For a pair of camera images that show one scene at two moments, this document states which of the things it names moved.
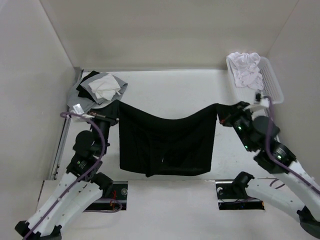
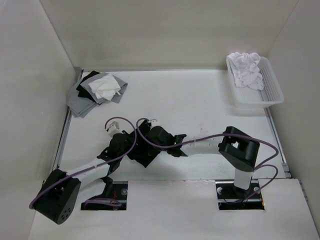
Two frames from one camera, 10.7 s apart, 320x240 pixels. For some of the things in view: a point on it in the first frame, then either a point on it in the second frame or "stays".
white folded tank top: (105, 88) stays
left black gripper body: (104, 123) to (128, 145)
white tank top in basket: (244, 68) stays
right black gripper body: (238, 117) to (164, 149)
